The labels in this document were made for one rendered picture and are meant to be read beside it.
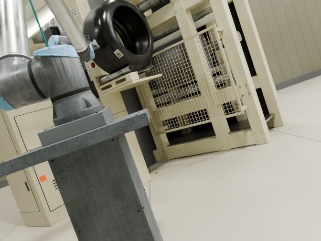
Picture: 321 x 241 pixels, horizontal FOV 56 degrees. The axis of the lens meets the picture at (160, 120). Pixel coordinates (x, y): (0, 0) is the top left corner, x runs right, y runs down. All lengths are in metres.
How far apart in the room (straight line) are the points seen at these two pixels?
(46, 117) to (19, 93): 1.37
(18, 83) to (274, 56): 5.54
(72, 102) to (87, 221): 0.42
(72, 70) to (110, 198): 0.47
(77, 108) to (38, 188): 1.40
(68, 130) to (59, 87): 0.15
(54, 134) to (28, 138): 1.33
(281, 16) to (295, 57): 0.83
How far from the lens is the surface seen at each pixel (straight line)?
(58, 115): 1.12
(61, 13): 1.73
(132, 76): 2.21
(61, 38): 2.01
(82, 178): 1.09
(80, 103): 1.10
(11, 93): 1.18
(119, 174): 1.07
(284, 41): 6.42
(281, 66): 6.33
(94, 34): 2.26
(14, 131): 2.40
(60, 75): 1.12
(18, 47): 1.30
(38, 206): 2.50
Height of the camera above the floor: 0.63
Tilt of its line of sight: 4 degrees down
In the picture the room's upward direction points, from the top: 19 degrees counter-clockwise
